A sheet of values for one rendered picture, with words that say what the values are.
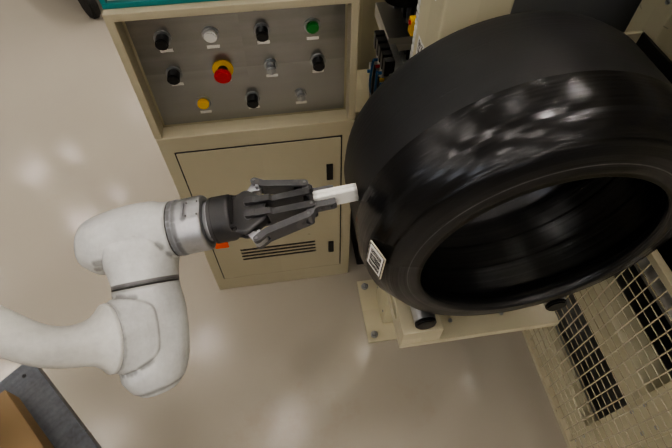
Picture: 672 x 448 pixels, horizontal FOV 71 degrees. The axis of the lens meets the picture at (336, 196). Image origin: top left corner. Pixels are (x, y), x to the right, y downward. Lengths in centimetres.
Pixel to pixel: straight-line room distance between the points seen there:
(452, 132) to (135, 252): 49
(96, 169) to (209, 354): 119
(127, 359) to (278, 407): 118
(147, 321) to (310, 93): 79
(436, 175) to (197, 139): 87
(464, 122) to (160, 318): 51
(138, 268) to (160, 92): 66
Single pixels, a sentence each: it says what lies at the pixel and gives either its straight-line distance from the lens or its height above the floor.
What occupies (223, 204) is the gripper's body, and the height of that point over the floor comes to 124.
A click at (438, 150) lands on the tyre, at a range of 63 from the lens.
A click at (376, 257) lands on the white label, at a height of 120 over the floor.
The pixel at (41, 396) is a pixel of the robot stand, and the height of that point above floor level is 65.
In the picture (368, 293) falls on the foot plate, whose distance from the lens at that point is 202.
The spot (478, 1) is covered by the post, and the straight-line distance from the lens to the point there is 92.
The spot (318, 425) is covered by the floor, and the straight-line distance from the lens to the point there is 187.
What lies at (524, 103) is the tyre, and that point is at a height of 143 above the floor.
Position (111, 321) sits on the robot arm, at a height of 119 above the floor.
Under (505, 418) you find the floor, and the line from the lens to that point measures 197.
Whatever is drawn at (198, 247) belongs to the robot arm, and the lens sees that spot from 77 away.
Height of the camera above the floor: 183
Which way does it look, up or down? 52 degrees down
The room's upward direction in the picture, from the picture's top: straight up
